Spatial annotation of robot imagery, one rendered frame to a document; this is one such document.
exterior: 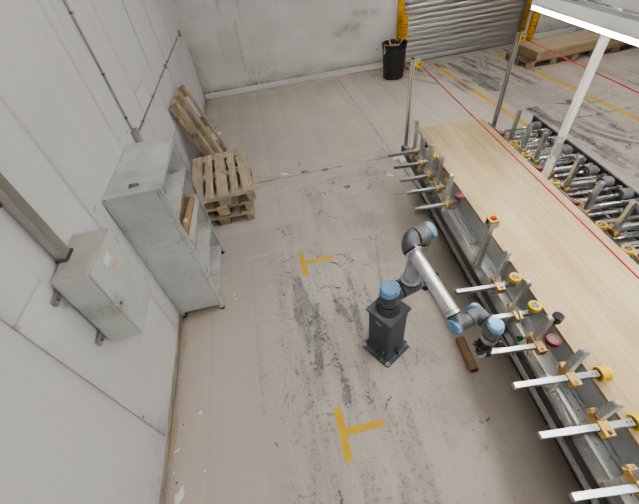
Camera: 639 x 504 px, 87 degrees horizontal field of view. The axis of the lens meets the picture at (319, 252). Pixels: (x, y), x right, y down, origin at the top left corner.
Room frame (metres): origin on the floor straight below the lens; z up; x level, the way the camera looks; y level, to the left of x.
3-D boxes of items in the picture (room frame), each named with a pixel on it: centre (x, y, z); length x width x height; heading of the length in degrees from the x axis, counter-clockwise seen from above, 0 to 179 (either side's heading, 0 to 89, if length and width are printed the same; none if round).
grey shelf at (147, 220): (2.64, 1.36, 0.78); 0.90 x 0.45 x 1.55; 5
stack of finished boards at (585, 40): (7.95, -6.34, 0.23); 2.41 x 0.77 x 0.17; 97
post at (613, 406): (0.45, -1.26, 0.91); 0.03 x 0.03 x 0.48; 0
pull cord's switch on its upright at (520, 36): (3.76, -2.38, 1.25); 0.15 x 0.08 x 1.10; 0
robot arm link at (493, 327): (0.92, -0.90, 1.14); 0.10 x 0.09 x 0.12; 21
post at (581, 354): (0.70, -1.26, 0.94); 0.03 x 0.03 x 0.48; 0
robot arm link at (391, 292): (1.51, -0.49, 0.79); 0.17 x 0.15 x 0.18; 111
